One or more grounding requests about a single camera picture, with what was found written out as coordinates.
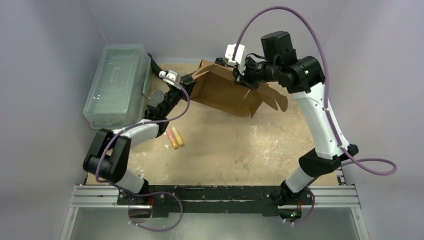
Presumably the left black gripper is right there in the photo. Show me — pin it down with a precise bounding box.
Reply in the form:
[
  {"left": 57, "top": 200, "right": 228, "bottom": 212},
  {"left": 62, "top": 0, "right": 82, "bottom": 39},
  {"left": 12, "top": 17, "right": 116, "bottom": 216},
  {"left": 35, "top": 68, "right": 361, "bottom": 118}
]
[{"left": 161, "top": 80, "right": 196, "bottom": 118}]

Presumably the brown cardboard box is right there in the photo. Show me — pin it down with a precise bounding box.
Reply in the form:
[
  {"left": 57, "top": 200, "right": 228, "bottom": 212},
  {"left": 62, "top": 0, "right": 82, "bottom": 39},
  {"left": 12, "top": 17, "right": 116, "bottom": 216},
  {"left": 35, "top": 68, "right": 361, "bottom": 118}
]
[{"left": 190, "top": 59, "right": 288, "bottom": 117}]

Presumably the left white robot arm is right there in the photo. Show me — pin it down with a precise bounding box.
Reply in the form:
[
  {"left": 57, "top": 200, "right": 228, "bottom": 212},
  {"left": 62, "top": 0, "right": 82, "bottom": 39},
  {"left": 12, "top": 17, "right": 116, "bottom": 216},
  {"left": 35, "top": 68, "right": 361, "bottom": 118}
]
[{"left": 82, "top": 71, "right": 196, "bottom": 205}]

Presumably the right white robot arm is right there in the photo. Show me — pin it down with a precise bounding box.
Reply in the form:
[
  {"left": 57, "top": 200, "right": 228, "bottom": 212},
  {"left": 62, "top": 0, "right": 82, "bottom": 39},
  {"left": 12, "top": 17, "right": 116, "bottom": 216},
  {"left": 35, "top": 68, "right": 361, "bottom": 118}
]
[{"left": 224, "top": 30, "right": 359, "bottom": 206}]

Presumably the yellow marker pen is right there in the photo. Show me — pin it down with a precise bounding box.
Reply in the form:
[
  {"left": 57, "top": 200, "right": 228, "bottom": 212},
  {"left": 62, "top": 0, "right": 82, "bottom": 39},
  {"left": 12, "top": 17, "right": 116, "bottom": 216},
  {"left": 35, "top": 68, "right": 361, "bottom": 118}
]
[{"left": 171, "top": 126, "right": 185, "bottom": 147}]

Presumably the orange marker pen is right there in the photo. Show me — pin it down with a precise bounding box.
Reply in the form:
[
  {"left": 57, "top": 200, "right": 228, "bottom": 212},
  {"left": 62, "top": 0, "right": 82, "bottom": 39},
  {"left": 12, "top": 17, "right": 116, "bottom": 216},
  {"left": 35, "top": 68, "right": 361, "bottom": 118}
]
[{"left": 166, "top": 129, "right": 180, "bottom": 150}]

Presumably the clear plastic storage bin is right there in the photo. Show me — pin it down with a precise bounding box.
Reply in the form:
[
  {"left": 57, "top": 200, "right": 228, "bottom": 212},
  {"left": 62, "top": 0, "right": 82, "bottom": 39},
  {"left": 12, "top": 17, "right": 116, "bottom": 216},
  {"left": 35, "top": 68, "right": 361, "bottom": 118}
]
[{"left": 83, "top": 44, "right": 152, "bottom": 130}]

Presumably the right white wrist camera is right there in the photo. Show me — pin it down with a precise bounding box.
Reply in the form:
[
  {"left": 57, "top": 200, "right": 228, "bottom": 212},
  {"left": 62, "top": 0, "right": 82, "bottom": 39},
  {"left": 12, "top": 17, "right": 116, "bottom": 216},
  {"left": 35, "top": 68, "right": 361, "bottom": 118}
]
[{"left": 224, "top": 44, "right": 247, "bottom": 75}]

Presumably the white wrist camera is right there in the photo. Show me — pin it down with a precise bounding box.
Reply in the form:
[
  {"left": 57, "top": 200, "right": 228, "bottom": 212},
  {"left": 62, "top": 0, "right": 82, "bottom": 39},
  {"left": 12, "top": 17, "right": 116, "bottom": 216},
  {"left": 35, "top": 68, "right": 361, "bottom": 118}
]
[
  {"left": 224, "top": 44, "right": 247, "bottom": 75},
  {"left": 158, "top": 70, "right": 181, "bottom": 85}
]

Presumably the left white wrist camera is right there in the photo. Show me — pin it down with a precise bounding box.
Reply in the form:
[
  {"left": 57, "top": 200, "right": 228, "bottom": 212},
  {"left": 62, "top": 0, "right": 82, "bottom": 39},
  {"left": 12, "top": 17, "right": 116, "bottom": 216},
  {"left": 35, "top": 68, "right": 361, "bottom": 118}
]
[{"left": 158, "top": 70, "right": 181, "bottom": 85}]

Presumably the black corrugated hose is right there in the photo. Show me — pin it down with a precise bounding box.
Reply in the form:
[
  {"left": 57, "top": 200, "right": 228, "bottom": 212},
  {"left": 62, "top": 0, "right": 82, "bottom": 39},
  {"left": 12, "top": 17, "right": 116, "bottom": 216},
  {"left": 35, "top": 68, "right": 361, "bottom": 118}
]
[{"left": 147, "top": 54, "right": 168, "bottom": 80}]

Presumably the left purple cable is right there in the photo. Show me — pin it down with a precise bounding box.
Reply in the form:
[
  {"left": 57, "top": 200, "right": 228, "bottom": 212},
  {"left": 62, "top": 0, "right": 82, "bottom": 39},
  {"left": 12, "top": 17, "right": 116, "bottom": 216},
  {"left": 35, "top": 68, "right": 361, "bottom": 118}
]
[{"left": 95, "top": 74, "right": 191, "bottom": 234}]

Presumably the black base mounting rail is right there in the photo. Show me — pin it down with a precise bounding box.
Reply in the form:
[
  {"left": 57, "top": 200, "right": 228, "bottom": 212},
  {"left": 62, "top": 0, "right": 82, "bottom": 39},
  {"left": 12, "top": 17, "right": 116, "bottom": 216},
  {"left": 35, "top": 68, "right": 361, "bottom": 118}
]
[{"left": 117, "top": 185, "right": 315, "bottom": 220}]

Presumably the aluminium frame extrusion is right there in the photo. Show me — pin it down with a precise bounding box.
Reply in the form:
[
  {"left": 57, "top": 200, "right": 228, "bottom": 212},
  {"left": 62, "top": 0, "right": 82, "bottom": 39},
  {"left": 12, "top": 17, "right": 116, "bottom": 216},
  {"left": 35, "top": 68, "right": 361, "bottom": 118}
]
[{"left": 69, "top": 185, "right": 119, "bottom": 208}]

